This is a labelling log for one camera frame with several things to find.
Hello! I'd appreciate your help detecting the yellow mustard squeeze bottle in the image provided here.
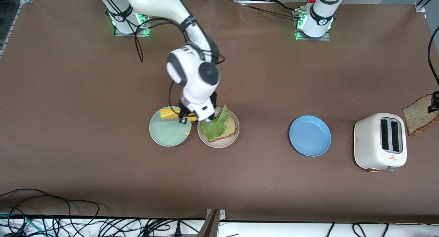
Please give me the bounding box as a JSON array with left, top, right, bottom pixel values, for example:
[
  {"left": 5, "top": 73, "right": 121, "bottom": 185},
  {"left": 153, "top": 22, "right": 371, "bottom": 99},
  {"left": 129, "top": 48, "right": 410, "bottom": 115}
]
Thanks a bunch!
[{"left": 160, "top": 107, "right": 198, "bottom": 135}]

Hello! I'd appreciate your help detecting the brown bread slice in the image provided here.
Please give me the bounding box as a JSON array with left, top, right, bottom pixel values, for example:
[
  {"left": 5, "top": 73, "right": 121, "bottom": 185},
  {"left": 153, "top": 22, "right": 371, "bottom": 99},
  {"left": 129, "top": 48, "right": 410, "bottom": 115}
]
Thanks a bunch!
[
  {"left": 402, "top": 94, "right": 439, "bottom": 137},
  {"left": 207, "top": 115, "right": 237, "bottom": 143}
]

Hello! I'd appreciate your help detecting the green lettuce leaf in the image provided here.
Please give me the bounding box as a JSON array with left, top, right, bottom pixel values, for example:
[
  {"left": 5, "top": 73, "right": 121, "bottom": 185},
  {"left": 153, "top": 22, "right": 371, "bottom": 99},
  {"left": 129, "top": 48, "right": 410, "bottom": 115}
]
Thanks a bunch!
[{"left": 200, "top": 105, "right": 229, "bottom": 141}]

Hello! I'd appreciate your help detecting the mint green plate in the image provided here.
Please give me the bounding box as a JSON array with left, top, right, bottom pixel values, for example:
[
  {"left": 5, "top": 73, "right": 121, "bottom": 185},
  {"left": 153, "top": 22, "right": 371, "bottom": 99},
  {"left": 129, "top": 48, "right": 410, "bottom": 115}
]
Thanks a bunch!
[{"left": 149, "top": 106, "right": 191, "bottom": 147}]

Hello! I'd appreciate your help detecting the beige plate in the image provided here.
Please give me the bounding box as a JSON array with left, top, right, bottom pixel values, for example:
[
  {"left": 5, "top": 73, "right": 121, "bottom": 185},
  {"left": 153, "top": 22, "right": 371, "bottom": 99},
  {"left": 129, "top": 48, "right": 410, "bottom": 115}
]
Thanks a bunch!
[{"left": 197, "top": 107, "right": 240, "bottom": 149}]

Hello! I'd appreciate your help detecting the blue plate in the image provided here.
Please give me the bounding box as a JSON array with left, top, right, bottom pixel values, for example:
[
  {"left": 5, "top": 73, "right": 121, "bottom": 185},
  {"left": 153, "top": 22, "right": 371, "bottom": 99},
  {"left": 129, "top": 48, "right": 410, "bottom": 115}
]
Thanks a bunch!
[{"left": 289, "top": 115, "right": 332, "bottom": 157}]

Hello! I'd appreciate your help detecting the white toaster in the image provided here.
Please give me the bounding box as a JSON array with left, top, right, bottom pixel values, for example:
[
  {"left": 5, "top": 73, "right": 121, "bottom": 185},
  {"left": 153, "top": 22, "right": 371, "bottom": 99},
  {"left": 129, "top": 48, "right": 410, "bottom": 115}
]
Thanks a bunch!
[{"left": 354, "top": 113, "right": 407, "bottom": 173}]

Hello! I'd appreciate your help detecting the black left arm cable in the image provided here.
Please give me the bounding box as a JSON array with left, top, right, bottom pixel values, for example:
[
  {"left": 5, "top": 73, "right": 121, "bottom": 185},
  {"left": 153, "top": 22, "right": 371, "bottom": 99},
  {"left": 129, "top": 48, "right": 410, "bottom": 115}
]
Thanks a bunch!
[{"left": 427, "top": 26, "right": 439, "bottom": 86}]

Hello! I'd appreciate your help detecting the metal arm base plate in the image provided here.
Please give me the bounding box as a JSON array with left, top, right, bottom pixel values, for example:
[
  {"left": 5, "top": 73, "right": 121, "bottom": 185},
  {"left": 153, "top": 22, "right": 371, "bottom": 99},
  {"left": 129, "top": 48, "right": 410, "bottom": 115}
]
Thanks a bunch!
[
  {"left": 294, "top": 9, "right": 331, "bottom": 41},
  {"left": 114, "top": 4, "right": 152, "bottom": 37}
]

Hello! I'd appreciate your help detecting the grey metal table bracket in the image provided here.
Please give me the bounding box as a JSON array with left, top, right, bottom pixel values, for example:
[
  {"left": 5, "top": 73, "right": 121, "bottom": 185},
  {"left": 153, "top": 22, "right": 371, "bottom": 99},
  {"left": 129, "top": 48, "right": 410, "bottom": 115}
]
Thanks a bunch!
[{"left": 197, "top": 209, "right": 226, "bottom": 237}]

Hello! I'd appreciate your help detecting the thin black table cable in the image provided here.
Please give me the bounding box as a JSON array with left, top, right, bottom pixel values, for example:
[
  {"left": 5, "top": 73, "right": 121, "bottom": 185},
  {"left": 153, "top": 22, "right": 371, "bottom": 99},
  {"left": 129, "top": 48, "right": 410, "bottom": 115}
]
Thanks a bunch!
[{"left": 245, "top": 5, "right": 300, "bottom": 19}]

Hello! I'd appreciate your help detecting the thick black table cable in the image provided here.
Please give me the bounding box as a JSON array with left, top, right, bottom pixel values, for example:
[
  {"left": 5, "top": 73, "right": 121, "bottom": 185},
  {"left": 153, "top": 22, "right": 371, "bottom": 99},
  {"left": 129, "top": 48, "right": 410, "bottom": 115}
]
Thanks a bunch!
[{"left": 268, "top": 0, "right": 299, "bottom": 12}]

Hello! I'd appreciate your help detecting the teal floor cable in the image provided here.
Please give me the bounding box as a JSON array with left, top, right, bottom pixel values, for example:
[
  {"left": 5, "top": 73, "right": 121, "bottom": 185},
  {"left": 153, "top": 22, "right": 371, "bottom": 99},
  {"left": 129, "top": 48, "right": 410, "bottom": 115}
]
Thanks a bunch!
[{"left": 0, "top": 213, "right": 38, "bottom": 237}]

